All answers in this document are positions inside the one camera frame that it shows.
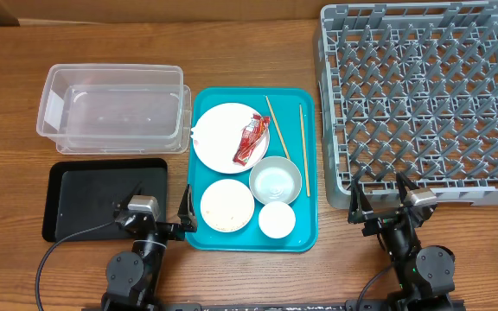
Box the wooden chopstick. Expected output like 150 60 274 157
299 105 310 197
265 95 291 160

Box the white napkin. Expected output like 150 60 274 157
190 127 198 141

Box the small white cup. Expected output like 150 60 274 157
259 201 296 239

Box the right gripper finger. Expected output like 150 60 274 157
348 179 374 224
396 172 418 200

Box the teal serving tray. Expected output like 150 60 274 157
187 87 318 252

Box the grey dish rack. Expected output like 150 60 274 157
315 1 498 209

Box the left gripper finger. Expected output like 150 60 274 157
177 184 197 232
113 182 142 211

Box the grey bowl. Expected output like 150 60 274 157
249 156 303 205

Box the clear plastic bin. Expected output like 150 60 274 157
36 63 192 155

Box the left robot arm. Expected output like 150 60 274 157
101 186 197 310

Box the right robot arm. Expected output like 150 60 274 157
348 173 465 310

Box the large white plate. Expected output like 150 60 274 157
192 103 270 175

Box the right wooden chopstick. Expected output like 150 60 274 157
299 105 310 197

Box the left wooden chopstick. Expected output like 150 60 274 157
265 95 291 160

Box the red sauce packet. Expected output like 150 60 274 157
233 114 271 166

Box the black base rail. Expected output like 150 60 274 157
82 298 466 311

